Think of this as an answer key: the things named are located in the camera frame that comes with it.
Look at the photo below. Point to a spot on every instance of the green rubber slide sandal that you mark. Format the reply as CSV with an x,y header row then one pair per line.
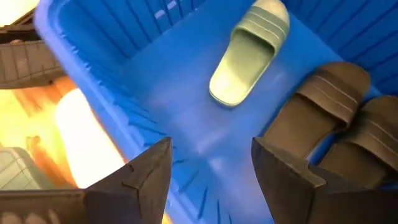
x,y
245,62
18,169

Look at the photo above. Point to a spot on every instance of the black rubber slide sandal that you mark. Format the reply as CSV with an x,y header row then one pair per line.
x,y
311,118
28,65
373,140

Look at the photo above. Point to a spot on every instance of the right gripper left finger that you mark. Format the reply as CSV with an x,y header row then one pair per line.
x,y
140,193

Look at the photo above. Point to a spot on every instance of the blue plastic bin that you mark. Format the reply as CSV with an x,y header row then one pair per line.
x,y
186,109

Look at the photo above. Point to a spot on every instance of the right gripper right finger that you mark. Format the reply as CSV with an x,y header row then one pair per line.
x,y
286,186

